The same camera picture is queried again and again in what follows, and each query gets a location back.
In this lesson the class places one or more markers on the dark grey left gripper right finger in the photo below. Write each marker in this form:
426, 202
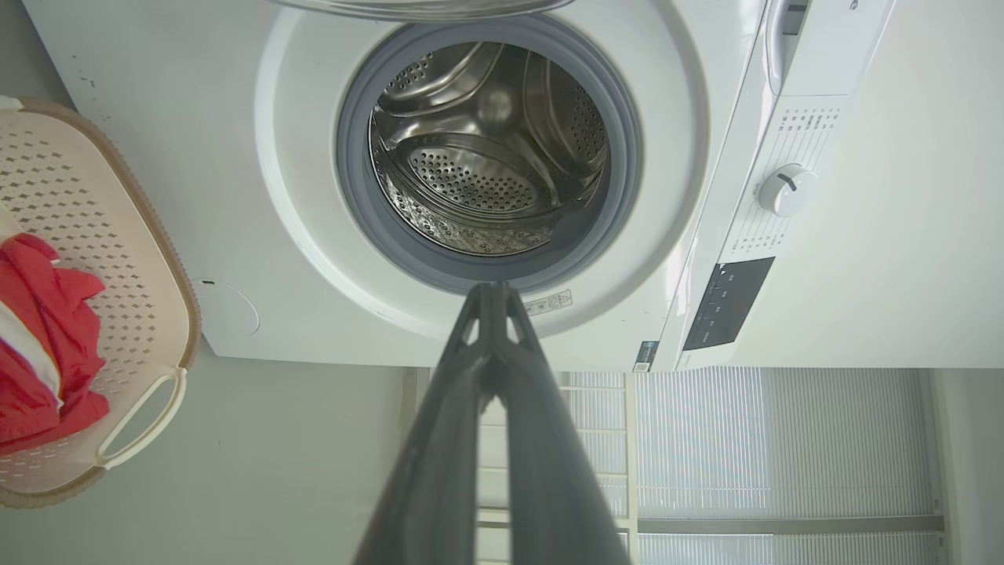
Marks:
553, 463

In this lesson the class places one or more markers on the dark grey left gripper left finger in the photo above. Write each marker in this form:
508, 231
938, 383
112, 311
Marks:
439, 455

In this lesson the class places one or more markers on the round grey washing machine door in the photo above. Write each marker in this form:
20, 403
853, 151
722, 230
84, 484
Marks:
423, 8

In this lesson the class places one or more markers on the white front-load washing machine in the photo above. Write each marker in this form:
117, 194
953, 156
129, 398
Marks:
235, 157

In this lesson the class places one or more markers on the black QR code sticker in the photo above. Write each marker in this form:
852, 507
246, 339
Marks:
645, 357

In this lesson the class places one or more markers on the white warning label sticker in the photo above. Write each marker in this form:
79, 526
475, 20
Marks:
549, 302

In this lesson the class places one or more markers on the black control display panel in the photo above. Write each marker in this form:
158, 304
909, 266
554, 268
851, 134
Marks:
725, 302

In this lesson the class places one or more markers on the round white filter cover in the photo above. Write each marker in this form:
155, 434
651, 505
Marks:
227, 310

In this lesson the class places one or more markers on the steel perforated washer drum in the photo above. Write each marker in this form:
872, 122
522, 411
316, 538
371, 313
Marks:
486, 157

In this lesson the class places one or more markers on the white round control knob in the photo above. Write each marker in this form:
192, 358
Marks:
787, 191

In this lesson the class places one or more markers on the red and white garment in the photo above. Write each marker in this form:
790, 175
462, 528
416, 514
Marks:
55, 337

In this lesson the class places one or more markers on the cream perforated laundry basket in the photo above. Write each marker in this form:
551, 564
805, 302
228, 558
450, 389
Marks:
102, 204

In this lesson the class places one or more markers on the white detergent drawer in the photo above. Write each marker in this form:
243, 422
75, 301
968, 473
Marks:
784, 39

